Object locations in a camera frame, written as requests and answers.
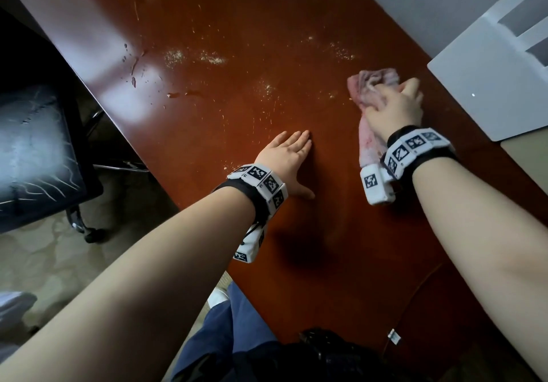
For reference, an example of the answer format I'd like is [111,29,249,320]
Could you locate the person's right hand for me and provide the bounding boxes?
[364,77,425,141]

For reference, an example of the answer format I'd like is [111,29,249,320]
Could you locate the person's left hand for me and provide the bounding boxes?
[255,130,316,201]

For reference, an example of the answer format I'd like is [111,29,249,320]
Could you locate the pink cleaning cloth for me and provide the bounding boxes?
[346,68,401,169]

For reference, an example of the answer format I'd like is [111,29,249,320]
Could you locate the black office chair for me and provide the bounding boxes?
[0,7,151,243]

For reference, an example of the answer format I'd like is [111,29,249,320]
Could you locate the person's right forearm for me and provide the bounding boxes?
[412,157,548,380]

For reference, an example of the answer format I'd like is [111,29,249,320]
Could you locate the person's left forearm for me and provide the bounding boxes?
[0,187,257,382]

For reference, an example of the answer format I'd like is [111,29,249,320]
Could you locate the left wrist marker band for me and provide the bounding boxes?
[212,163,288,226]

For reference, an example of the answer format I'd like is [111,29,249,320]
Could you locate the wrist marker band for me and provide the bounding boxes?
[381,125,459,181]
[212,163,288,226]

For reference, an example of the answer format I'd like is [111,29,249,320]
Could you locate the right wrist marker band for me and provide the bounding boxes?
[381,125,459,181]

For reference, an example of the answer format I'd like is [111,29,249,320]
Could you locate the white router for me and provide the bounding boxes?
[427,0,548,143]

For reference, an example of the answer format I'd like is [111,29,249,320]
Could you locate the red wooden table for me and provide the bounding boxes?
[0,0,548,382]

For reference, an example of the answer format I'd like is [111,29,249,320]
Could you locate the beige box device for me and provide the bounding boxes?
[501,127,548,194]

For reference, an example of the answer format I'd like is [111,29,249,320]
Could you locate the white shoe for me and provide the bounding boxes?
[207,287,230,310]

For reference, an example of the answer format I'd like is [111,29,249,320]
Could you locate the blue trousers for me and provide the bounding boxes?
[171,283,279,382]

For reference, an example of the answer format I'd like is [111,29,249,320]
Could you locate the black waist pack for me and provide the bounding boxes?
[233,328,433,382]

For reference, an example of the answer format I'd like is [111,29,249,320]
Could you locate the white fabric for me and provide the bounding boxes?
[0,291,38,361]

